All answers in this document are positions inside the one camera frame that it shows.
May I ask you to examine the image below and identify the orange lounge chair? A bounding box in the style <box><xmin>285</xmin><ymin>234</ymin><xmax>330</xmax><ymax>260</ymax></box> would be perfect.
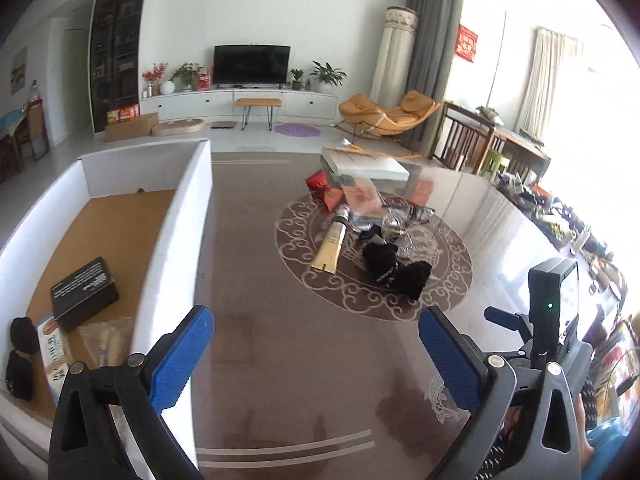
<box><xmin>335</xmin><ymin>90</ymin><xmax>440</xmax><ymax>140</ymax></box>

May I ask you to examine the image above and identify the green plastic stool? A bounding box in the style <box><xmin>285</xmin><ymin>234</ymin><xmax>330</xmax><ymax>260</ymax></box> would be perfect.
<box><xmin>480</xmin><ymin>150</ymin><xmax>511</xmax><ymax>183</ymax></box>

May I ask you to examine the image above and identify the red window decoration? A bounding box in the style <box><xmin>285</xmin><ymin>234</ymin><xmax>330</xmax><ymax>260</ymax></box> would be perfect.
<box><xmin>454</xmin><ymin>25</ymin><xmax>477</xmax><ymax>63</ymax></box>

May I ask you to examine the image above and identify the black small box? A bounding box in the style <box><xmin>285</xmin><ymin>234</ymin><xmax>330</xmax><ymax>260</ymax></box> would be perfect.
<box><xmin>50</xmin><ymin>257</ymin><xmax>119</xmax><ymax>333</ymax></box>

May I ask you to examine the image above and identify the white tv cabinet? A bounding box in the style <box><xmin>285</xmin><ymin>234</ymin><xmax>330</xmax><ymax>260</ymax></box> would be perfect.
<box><xmin>138</xmin><ymin>86</ymin><xmax>340</xmax><ymax>124</ymax></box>

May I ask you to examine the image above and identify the purple round rug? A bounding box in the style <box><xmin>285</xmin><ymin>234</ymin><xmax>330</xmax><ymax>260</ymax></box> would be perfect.
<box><xmin>274</xmin><ymin>122</ymin><xmax>321</xmax><ymax>138</ymax></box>

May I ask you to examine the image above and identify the wooden slatted bench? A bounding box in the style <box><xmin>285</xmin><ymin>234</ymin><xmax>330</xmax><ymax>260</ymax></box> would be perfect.
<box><xmin>430</xmin><ymin>102</ymin><xmax>551</xmax><ymax>181</ymax></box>

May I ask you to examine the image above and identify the green plant left of tv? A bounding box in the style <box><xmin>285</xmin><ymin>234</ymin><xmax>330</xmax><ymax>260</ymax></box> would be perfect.
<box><xmin>170</xmin><ymin>62</ymin><xmax>202</xmax><ymax>91</ymax></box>

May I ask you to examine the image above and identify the dining table with chairs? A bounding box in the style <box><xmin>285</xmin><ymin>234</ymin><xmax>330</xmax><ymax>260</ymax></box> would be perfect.
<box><xmin>1</xmin><ymin>98</ymin><xmax>51</xmax><ymax>181</ymax></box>

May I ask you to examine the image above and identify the red envelope bundle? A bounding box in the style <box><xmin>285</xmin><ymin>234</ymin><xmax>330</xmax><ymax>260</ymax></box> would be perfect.
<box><xmin>305</xmin><ymin>170</ymin><xmax>344</xmax><ymax>212</ymax></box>

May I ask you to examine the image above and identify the blue white medicine box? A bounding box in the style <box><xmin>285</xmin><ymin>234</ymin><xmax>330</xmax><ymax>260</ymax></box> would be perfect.
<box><xmin>37</xmin><ymin>315</ymin><xmax>73</xmax><ymax>403</ymax></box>

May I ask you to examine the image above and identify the dark display shelf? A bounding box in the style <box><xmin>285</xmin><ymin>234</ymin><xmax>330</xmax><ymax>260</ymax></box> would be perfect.
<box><xmin>89</xmin><ymin>0</ymin><xmax>143</xmax><ymax>132</ymax></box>

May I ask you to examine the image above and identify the brown cardboard box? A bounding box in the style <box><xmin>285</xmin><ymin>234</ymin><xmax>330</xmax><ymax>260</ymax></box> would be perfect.
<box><xmin>105</xmin><ymin>113</ymin><xmax>160</xmax><ymax>142</ymax></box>

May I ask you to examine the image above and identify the small potted plant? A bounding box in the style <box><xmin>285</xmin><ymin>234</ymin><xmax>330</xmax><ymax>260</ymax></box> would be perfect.
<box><xmin>290</xmin><ymin>68</ymin><xmax>305</xmax><ymax>91</ymax></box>

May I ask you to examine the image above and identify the beige tube item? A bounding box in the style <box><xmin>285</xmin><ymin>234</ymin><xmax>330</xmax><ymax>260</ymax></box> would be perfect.
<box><xmin>310</xmin><ymin>204</ymin><xmax>350</xmax><ymax>274</ymax></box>

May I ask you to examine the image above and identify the white standing air conditioner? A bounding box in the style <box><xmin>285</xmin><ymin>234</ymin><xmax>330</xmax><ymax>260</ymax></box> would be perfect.
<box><xmin>369</xmin><ymin>6</ymin><xmax>419</xmax><ymax>107</ymax></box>

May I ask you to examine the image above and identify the bagged bamboo stick bundle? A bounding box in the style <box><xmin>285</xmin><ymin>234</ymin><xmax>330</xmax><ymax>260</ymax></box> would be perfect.
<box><xmin>78</xmin><ymin>316</ymin><xmax>134</xmax><ymax>367</ymax></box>

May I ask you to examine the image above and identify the red flowers white vase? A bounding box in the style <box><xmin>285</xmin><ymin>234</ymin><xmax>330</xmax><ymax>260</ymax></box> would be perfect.
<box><xmin>142</xmin><ymin>62</ymin><xmax>176</xmax><ymax>96</ymax></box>

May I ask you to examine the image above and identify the small wooden bench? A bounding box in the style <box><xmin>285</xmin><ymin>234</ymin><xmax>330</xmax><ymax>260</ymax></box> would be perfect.
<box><xmin>234</xmin><ymin>96</ymin><xmax>284</xmax><ymax>132</ymax></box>

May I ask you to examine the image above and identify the black television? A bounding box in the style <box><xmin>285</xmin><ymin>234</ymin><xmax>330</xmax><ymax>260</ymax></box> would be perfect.
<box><xmin>213</xmin><ymin>44</ymin><xmax>291</xmax><ymax>84</ymax></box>

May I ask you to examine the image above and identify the phone case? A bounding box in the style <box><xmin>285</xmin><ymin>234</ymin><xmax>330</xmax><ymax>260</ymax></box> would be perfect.
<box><xmin>340</xmin><ymin>176</ymin><xmax>384</xmax><ymax>218</ymax></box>

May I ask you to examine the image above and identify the grey curtain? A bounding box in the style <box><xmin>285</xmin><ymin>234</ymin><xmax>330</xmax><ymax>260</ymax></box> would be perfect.
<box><xmin>403</xmin><ymin>0</ymin><xmax>459</xmax><ymax>111</ymax></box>

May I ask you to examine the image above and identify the large white cardboard box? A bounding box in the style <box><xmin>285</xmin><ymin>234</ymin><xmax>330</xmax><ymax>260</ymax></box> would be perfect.
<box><xmin>1</xmin><ymin>140</ymin><xmax>213</xmax><ymax>479</ymax></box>

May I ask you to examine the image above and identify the potted green plant right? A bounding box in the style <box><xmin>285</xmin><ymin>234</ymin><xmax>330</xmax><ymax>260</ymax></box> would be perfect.
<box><xmin>311</xmin><ymin>61</ymin><xmax>347</xmax><ymax>93</ymax></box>

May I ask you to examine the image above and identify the white flat box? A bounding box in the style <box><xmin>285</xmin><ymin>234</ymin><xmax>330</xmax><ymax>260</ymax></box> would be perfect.
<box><xmin>321</xmin><ymin>148</ymin><xmax>409</xmax><ymax>182</ymax></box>

